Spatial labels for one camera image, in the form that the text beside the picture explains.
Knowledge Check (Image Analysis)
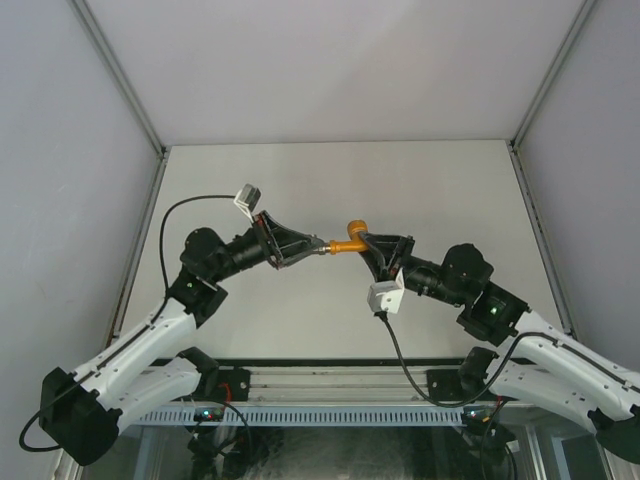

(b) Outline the camera cable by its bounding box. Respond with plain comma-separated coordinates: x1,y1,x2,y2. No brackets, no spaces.
374,312,556,407
157,194,239,321

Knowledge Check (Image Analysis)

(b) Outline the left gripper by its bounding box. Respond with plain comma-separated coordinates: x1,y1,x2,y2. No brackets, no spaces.
209,211,323,284

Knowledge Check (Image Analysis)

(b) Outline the orange water faucet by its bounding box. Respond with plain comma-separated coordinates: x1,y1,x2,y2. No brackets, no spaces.
328,220,368,255

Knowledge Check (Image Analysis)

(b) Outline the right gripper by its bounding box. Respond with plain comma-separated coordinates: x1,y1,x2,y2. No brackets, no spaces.
355,234,466,309

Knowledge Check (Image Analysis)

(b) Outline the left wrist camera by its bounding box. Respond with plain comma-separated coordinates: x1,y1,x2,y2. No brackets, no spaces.
233,183,261,222

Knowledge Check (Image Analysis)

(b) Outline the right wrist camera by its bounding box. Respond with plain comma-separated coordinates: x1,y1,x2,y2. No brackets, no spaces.
367,268,405,314

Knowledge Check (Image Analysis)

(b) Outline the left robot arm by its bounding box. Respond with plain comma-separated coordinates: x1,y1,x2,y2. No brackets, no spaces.
37,211,331,466

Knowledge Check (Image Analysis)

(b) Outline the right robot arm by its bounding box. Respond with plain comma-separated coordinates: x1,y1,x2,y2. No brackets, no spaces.
351,230,639,464

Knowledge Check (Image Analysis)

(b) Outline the left camera cable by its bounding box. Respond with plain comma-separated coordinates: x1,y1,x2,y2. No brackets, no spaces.
157,194,239,321

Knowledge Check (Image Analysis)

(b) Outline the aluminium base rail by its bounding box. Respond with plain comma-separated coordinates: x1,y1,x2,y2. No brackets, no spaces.
124,362,551,407

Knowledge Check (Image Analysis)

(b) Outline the aluminium frame post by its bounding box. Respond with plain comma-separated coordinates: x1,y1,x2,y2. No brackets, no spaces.
67,0,167,346
506,0,601,336

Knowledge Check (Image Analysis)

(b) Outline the grey metal tee fitting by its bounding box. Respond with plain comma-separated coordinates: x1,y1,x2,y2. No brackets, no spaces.
313,242,331,255

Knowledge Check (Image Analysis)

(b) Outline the perforated cable tray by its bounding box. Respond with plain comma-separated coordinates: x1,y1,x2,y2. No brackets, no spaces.
133,404,465,427

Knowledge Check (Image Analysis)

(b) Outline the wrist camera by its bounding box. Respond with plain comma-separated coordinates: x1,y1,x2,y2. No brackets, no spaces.
233,183,261,222
367,268,405,314

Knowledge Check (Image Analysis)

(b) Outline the right camera cable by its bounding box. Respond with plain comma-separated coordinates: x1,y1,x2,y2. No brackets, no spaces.
374,312,556,407

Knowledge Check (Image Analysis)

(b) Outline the right aluminium frame post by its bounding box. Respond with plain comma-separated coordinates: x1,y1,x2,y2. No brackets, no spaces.
506,0,601,336

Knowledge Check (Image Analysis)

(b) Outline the left aluminium frame post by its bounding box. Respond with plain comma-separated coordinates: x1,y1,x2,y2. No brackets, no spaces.
67,0,167,346

